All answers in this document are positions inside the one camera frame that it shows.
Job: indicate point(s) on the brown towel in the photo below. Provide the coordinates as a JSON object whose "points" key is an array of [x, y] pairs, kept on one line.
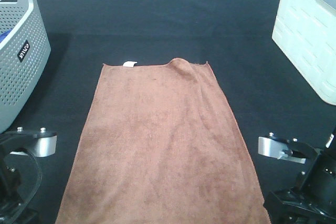
{"points": [[161, 145]]}

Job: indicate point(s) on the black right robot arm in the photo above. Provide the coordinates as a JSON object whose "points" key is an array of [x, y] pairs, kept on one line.
{"points": [[312, 198]]}

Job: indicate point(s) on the black table cloth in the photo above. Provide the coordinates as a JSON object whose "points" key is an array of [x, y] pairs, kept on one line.
{"points": [[264, 90]]}

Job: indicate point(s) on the grey perforated laundry basket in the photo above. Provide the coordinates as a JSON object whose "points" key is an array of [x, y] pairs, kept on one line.
{"points": [[24, 54]]}

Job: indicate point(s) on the white plastic basket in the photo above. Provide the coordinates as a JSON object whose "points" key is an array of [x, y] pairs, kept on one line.
{"points": [[304, 30]]}

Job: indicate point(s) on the blue cloth in basket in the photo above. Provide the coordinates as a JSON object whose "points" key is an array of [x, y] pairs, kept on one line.
{"points": [[4, 35]]}

